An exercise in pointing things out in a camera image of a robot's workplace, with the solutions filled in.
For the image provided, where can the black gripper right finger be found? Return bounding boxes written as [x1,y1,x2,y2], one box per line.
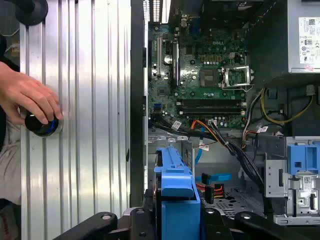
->
[199,206,320,240]

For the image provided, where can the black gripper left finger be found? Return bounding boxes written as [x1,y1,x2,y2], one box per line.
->
[53,188,162,240]

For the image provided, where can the hard disk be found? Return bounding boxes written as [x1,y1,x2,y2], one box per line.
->
[153,146,208,240]

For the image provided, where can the round black tool blue ring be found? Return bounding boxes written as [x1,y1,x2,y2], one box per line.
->
[24,111,63,138]

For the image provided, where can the silver metal disk bay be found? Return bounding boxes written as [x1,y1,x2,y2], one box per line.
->
[264,136,320,226]

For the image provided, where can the black RAM slot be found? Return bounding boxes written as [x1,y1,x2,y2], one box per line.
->
[176,102,247,108]
[176,98,247,104]
[176,110,247,116]
[176,106,247,112]

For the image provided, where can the black expansion slot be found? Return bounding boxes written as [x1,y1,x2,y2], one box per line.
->
[172,41,181,87]

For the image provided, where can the white expansion slot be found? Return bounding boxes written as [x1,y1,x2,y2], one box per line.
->
[155,37,162,77]

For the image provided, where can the person's bare hand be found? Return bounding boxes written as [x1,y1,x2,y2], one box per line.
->
[0,61,64,126]

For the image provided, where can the blue plastic drive latch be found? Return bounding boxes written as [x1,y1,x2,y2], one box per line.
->
[286,143,320,176]

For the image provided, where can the black open PC case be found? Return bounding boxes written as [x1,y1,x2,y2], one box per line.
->
[129,0,320,226]

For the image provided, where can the thin metal locking lever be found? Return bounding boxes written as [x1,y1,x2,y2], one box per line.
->
[221,83,255,91]

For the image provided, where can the person's pale trousers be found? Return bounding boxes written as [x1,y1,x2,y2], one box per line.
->
[0,106,22,206]

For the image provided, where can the silver socket cover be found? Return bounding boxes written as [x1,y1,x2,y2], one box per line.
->
[221,65,252,88]

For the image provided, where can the CPU socket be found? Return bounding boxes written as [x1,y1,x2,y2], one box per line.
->
[199,66,223,88]

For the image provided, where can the green Dell motherboard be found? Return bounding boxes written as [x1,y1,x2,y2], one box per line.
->
[147,14,253,130]

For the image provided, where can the silver power supply unit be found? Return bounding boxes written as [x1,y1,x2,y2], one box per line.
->
[287,0,320,74]

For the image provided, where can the round black knob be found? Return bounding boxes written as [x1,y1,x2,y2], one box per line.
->
[14,0,49,26]

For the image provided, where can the red yellow black disk wire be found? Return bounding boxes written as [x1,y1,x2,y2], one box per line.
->
[196,183,225,205]

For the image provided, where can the blue flat disk wire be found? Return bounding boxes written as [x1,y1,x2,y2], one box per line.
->
[194,126,233,186]

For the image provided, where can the black cable bundle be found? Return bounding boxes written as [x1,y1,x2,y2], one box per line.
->
[149,119,266,191]

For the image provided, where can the grey white wire bundle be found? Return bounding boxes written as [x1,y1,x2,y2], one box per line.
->
[242,88,265,149]

